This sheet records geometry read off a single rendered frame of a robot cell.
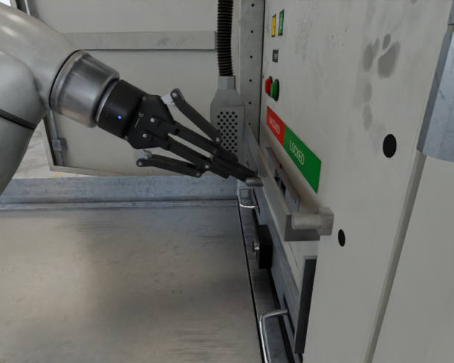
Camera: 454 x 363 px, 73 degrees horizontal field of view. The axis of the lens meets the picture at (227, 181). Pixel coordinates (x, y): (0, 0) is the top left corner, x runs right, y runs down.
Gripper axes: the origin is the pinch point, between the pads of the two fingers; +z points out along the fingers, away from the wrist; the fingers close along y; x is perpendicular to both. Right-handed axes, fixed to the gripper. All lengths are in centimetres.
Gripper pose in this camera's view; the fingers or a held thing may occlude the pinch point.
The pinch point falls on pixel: (233, 168)
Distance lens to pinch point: 48.1
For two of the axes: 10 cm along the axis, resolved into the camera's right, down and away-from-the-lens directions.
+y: -5.0, 8.0, 3.2
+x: 0.4, 3.9, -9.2
